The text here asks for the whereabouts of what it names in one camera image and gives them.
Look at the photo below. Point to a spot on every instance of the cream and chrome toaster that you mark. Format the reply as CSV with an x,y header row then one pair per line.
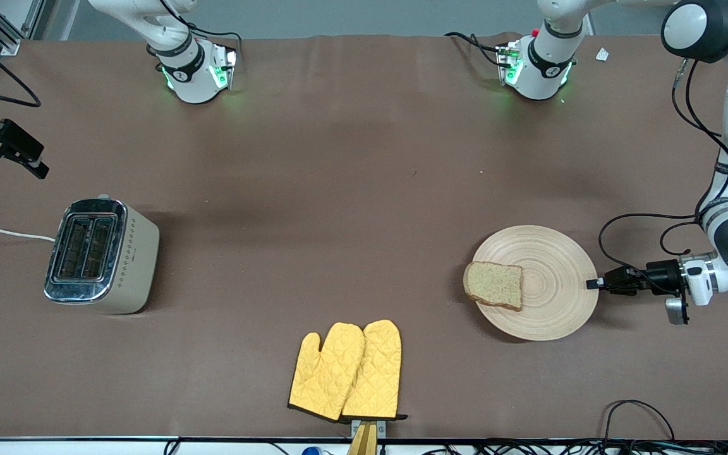
x,y
130,265

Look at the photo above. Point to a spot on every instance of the small white paper scrap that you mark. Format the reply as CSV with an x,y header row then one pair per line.
x,y
602,54

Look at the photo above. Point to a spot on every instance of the brown table cover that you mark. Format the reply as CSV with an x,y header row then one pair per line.
x,y
364,139

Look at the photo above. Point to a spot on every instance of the yellow quilted oven mitt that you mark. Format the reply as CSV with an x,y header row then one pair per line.
x,y
326,373
376,373

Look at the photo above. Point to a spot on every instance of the small blue object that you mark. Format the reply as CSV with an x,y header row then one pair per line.
x,y
310,451

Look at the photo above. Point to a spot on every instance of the brown bread slice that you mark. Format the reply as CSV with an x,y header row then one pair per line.
x,y
493,284

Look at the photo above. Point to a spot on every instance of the round wooden plate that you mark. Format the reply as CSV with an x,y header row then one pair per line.
x,y
553,284

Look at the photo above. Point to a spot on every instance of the wooden clamp with metal bracket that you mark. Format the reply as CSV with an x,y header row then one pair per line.
x,y
364,439

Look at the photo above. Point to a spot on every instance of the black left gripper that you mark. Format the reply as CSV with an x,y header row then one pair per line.
x,y
660,276

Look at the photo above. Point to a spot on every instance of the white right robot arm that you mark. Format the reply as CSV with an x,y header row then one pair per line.
x,y
187,69

